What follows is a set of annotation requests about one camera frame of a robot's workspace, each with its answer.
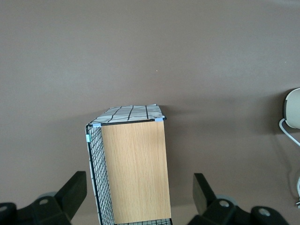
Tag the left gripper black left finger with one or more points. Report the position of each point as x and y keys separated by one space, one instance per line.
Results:
x=70 y=197

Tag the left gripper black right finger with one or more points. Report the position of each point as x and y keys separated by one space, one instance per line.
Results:
x=204 y=194

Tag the white two-slot toaster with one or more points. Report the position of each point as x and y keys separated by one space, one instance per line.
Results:
x=294 y=110

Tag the light wooden shelf insert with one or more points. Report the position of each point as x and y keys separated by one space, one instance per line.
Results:
x=136 y=175

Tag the brown table cover mat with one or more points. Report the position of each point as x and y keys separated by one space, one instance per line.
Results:
x=150 y=58

